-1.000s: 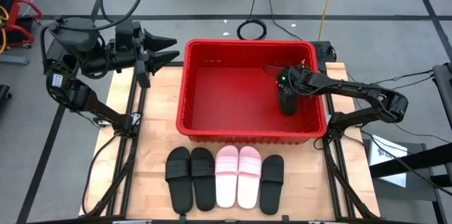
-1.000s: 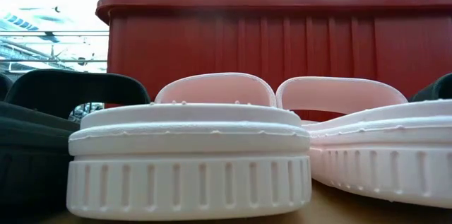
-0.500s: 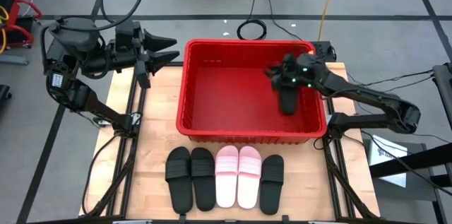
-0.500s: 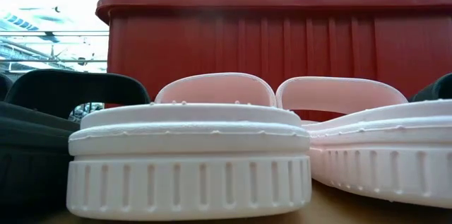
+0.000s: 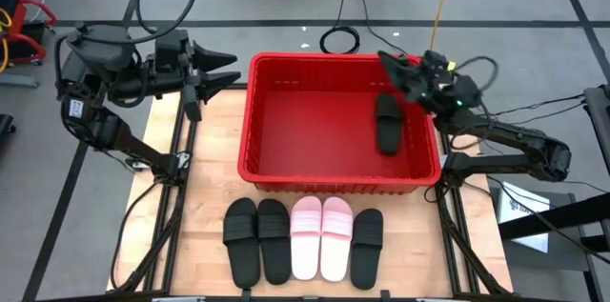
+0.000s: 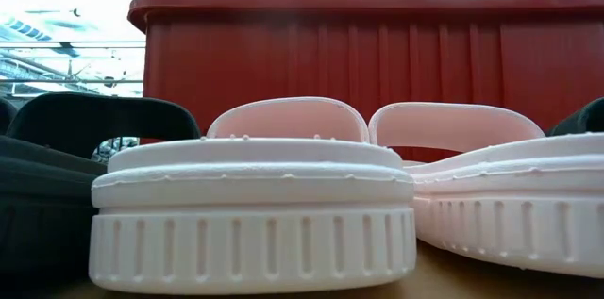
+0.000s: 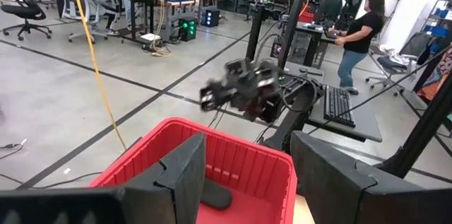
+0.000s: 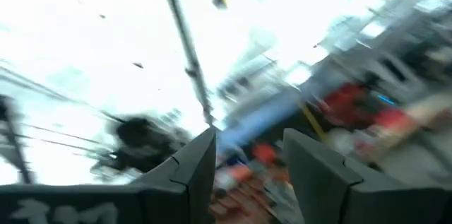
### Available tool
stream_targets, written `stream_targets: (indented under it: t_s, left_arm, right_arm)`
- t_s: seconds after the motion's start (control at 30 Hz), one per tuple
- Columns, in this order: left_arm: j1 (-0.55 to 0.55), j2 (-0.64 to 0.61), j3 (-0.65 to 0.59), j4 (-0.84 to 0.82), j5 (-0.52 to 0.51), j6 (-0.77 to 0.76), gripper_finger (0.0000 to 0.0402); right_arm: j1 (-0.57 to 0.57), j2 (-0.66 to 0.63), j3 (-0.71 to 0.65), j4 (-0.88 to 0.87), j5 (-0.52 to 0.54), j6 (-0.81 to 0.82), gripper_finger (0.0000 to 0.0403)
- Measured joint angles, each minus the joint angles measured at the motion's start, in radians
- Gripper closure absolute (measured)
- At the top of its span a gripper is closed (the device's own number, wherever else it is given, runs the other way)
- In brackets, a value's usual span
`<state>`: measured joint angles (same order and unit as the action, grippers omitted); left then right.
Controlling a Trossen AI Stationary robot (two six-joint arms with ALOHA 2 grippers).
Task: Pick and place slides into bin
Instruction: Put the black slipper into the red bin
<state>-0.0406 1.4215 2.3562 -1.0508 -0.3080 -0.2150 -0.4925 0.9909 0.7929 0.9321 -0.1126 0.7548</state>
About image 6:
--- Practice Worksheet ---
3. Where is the black rubber slide sandal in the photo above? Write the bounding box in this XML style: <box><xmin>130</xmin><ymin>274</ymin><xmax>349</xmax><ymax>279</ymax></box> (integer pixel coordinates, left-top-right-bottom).
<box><xmin>546</xmin><ymin>96</ymin><xmax>604</xmax><ymax>138</ymax></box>
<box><xmin>0</xmin><ymin>91</ymin><xmax>204</xmax><ymax>291</ymax></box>

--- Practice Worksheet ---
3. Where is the pale pink slide sandal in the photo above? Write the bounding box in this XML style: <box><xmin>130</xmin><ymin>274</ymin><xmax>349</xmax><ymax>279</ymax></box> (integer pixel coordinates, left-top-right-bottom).
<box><xmin>88</xmin><ymin>95</ymin><xmax>418</xmax><ymax>297</ymax></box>
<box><xmin>367</xmin><ymin>101</ymin><xmax>604</xmax><ymax>281</ymax></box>

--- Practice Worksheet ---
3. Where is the red ribbed plastic bin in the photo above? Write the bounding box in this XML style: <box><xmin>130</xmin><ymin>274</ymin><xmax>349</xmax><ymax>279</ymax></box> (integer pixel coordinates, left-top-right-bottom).
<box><xmin>126</xmin><ymin>0</ymin><xmax>604</xmax><ymax>164</ymax></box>

